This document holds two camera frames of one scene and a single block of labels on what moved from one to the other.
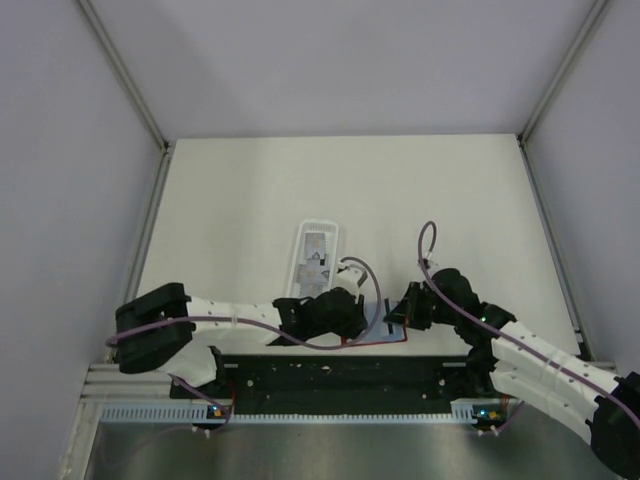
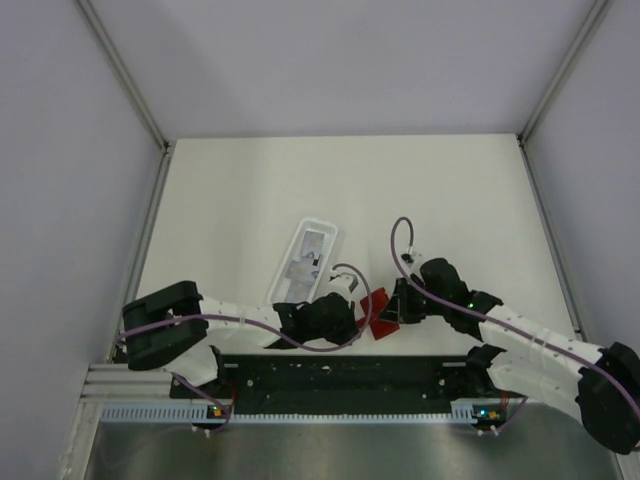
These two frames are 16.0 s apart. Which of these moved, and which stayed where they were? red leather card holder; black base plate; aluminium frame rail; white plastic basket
Moved: white plastic basket; red leather card holder
Stayed: aluminium frame rail; black base plate
